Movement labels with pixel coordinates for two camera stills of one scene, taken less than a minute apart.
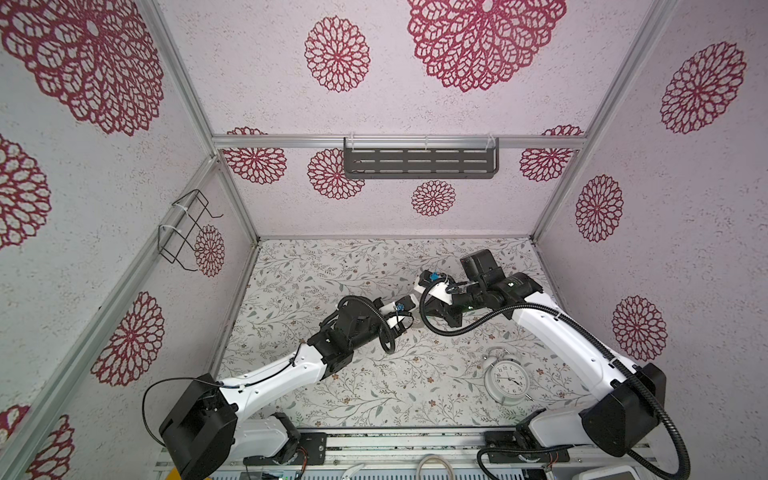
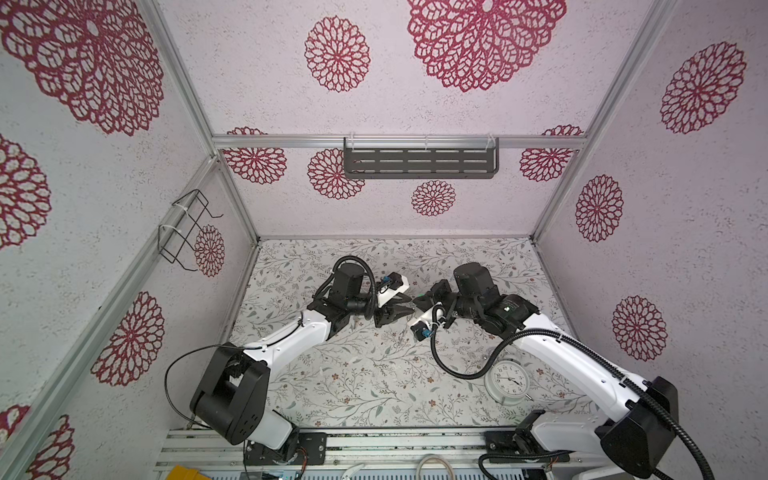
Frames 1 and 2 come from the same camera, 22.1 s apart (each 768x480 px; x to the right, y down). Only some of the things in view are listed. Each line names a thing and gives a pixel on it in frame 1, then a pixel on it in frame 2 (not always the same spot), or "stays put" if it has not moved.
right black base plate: x=510 y=439 stays put
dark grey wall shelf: x=421 y=158 stays put
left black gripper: x=396 y=328 -> x=390 y=312
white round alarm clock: x=507 y=381 stays put
